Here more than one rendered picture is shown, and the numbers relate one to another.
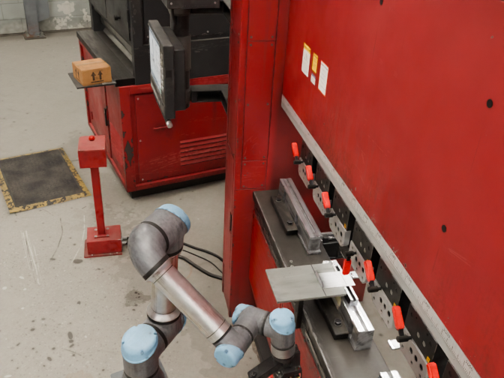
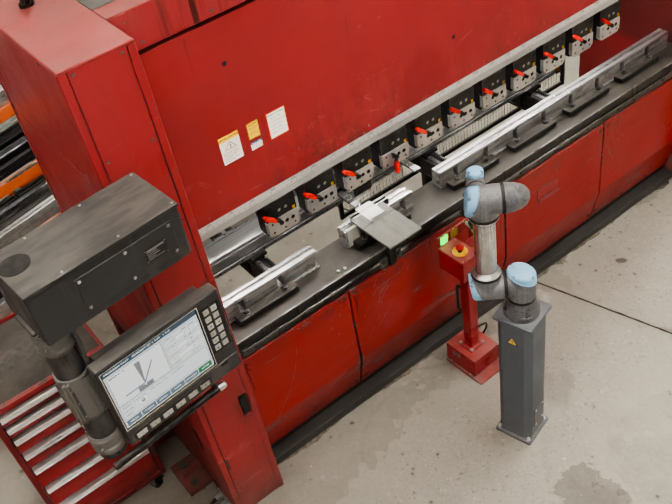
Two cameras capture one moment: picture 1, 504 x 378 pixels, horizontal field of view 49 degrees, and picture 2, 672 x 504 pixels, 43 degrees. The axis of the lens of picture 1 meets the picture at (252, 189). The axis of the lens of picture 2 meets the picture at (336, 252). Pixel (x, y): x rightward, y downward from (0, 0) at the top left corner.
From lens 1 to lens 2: 367 cm
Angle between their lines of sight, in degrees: 80
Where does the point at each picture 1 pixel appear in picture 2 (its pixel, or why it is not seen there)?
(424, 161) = (426, 27)
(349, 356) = (420, 208)
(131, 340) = (527, 273)
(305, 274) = (377, 227)
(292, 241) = (306, 282)
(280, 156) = not seen: hidden behind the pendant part
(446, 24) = not seen: outside the picture
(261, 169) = not seen: hidden behind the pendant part
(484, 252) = (478, 13)
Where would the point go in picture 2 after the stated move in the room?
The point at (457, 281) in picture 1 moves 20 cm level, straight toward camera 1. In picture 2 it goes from (470, 45) to (518, 39)
